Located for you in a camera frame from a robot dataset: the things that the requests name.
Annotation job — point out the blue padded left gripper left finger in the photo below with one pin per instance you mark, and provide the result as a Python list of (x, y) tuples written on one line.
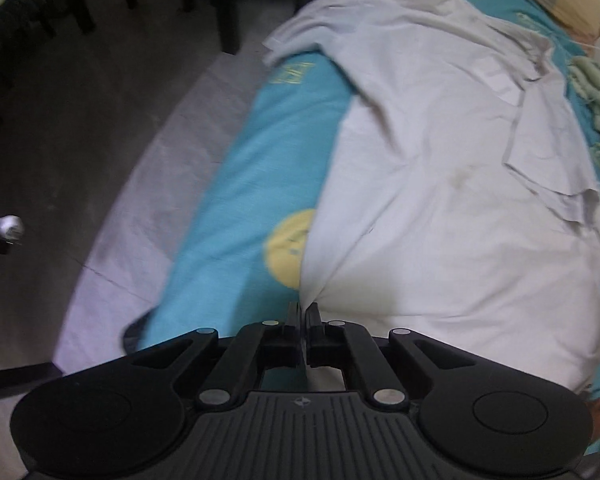
[(265, 356)]

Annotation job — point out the white cotton pants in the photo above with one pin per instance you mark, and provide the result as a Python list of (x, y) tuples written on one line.
[(461, 201)]

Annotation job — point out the green fleece cartoon blanket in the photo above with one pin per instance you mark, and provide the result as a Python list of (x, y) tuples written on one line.
[(584, 75)]

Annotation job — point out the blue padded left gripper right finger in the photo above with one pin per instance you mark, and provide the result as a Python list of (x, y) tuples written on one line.
[(349, 348)]

